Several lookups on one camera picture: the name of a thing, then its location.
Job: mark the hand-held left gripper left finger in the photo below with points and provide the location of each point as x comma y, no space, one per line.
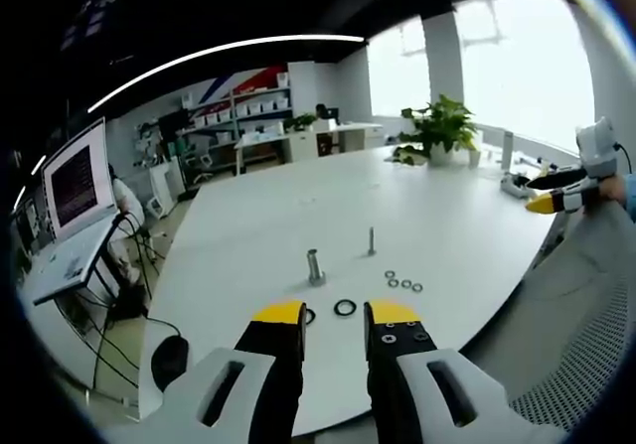
258,364

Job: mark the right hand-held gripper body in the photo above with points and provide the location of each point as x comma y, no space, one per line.
598,148

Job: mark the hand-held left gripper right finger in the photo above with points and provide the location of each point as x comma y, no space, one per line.
397,359

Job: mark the thick metal threaded stud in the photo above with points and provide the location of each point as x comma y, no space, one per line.
314,267

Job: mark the thin metal threaded stud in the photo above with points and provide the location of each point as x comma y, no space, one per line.
371,241

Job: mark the person's right hand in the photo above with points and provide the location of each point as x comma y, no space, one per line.
612,189

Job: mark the white device on table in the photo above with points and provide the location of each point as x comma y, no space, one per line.
517,186

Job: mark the tall white box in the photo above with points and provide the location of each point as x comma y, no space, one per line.
507,150

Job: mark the black round chair back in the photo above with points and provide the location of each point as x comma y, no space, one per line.
170,362

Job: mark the grey mesh office chair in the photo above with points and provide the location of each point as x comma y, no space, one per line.
581,315

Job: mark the green potted plant white pot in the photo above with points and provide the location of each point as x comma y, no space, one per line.
444,126

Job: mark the white side desk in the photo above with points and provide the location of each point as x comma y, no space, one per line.
69,260

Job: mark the small green background plant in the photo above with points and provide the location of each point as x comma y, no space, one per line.
300,120

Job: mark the shelf with white bins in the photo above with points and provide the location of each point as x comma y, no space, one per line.
233,113

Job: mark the computer monitor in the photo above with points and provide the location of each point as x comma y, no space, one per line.
77,176

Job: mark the long ceiling light strip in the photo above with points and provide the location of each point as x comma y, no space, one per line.
208,51

